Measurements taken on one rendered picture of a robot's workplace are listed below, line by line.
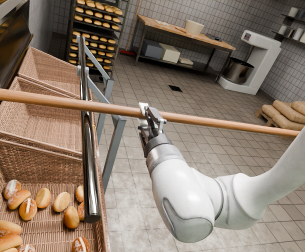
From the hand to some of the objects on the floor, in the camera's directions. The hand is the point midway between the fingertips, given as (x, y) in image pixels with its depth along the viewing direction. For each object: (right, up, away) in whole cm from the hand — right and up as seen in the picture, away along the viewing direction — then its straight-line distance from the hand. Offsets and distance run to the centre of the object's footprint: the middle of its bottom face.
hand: (143, 114), depth 75 cm
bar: (-46, -82, +80) cm, 123 cm away
